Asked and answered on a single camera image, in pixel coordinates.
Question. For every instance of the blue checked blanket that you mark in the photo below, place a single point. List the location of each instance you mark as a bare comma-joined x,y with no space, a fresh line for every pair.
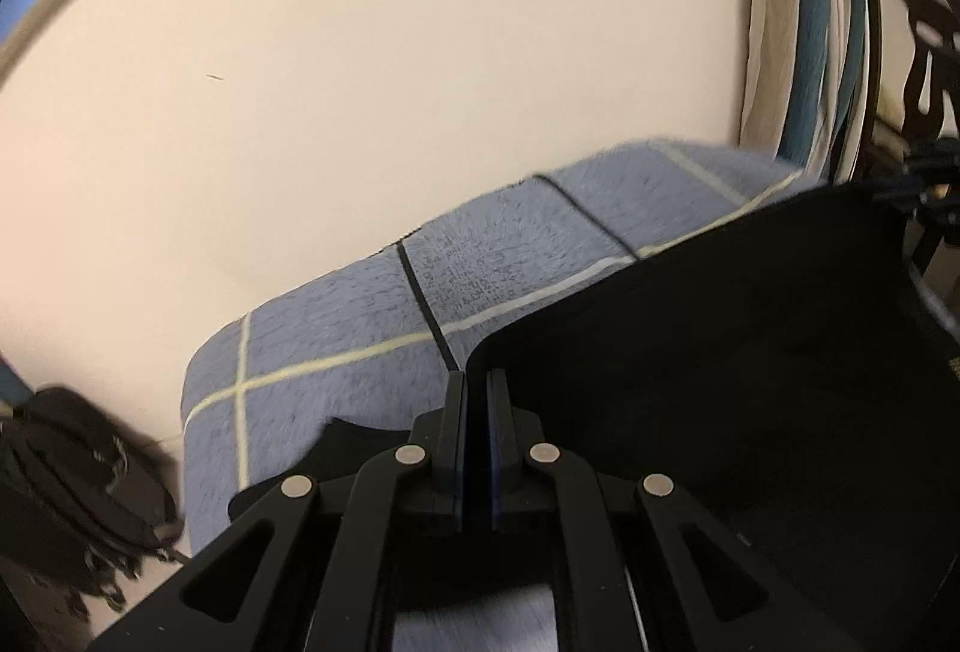
330,337

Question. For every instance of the dark wooden chair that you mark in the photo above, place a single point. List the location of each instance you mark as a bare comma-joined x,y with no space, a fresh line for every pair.
926,44

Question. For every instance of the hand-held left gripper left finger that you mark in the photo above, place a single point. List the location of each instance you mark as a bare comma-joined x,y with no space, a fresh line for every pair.
456,412

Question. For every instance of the black pants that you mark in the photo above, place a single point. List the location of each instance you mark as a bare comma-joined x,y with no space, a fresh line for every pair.
720,352

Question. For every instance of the black backpack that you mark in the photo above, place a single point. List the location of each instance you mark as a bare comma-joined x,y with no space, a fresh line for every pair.
67,472

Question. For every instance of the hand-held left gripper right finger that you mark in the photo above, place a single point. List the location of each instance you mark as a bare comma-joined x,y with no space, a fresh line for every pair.
496,412

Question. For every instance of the blue striped curtain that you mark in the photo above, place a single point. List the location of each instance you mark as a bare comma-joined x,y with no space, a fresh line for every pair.
806,6

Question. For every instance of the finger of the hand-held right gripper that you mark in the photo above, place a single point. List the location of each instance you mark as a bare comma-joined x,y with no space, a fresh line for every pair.
934,172

